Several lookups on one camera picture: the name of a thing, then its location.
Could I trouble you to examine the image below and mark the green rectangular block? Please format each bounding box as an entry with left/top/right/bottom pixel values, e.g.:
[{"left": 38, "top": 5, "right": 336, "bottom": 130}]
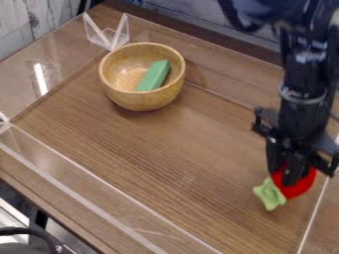
[{"left": 137, "top": 60, "right": 171, "bottom": 91}]

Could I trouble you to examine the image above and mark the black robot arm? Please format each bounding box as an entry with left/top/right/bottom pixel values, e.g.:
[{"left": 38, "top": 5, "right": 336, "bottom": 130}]
[{"left": 218, "top": 0, "right": 339, "bottom": 187}]

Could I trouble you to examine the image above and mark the red plush strawberry toy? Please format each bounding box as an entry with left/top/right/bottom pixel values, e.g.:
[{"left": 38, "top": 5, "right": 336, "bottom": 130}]
[{"left": 254, "top": 165, "right": 317, "bottom": 211}]

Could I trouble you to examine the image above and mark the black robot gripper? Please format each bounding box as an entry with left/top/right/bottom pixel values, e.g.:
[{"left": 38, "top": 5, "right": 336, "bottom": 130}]
[{"left": 253, "top": 86, "right": 339, "bottom": 187}]

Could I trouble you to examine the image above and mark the black cable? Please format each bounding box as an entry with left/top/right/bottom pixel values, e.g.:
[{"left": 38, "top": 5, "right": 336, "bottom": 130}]
[{"left": 0, "top": 226, "right": 62, "bottom": 254}]

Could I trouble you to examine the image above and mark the clear acrylic tray wall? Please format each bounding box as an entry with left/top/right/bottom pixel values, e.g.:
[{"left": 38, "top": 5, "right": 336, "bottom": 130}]
[{"left": 0, "top": 8, "right": 339, "bottom": 254}]

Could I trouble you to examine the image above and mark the light wooden bowl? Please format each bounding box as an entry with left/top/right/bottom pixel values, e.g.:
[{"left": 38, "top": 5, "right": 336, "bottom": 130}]
[{"left": 98, "top": 42, "right": 188, "bottom": 111}]

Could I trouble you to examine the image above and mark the black table frame bracket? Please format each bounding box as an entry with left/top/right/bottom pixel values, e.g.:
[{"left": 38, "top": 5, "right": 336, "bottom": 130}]
[{"left": 27, "top": 206, "right": 79, "bottom": 254}]

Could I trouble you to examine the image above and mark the clear acrylic corner bracket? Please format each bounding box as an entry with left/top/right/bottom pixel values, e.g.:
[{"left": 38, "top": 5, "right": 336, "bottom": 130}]
[{"left": 83, "top": 13, "right": 130, "bottom": 51}]

